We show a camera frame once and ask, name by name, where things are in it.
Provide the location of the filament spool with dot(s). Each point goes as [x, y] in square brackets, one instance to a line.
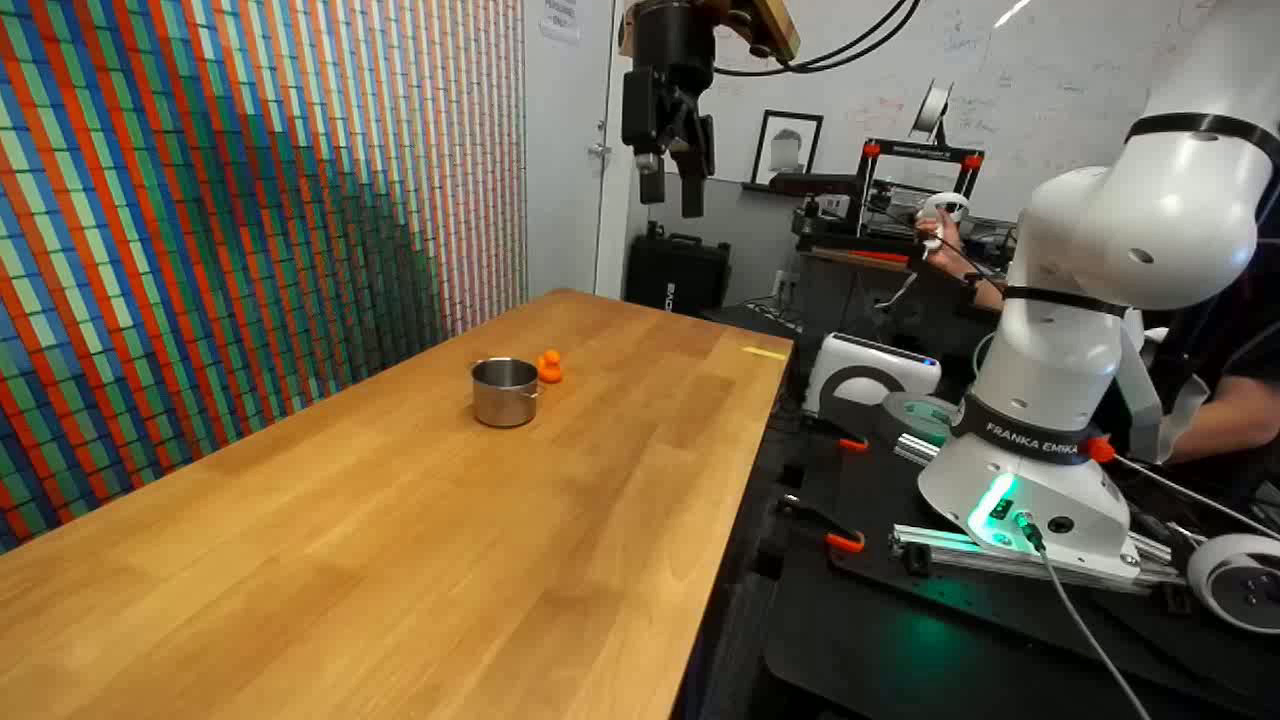
[934, 109]

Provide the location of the black hard carry case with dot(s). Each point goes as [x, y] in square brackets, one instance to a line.
[678, 270]

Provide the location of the person's black shirt torso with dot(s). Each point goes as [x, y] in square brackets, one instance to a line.
[1235, 323]

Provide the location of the orange clamp with long rod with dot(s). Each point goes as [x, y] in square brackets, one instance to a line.
[1100, 450]

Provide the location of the aluminium rail at robot base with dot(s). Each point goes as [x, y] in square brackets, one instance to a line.
[963, 551]

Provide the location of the person's hand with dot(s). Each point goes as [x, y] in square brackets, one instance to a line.
[950, 252]

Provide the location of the brass coloured wrist camera mount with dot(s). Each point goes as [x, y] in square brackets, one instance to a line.
[766, 27]

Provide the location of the orange rubber duck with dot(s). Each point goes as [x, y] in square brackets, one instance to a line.
[551, 368]

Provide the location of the white round device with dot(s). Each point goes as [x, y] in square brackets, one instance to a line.
[1241, 587]

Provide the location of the black clamp with orange tip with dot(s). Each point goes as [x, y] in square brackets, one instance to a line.
[832, 534]
[841, 439]

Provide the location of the person's bare forearm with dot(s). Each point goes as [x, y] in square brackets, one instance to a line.
[1226, 423]

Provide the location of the white handheld controller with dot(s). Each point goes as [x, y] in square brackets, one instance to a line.
[945, 211]

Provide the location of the black perforated mounting board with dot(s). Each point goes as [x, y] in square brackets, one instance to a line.
[934, 642]

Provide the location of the person's forearm with watch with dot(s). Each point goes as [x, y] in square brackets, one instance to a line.
[985, 288]

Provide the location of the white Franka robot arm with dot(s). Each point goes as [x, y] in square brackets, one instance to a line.
[1162, 213]

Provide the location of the framed portrait picture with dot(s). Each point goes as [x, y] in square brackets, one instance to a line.
[787, 147]

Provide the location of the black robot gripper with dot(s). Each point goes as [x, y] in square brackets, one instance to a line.
[670, 82]

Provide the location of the black orange 3D printer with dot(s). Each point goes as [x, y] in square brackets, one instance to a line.
[921, 187]

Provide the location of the small steel pot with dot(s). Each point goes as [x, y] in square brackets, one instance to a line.
[506, 398]

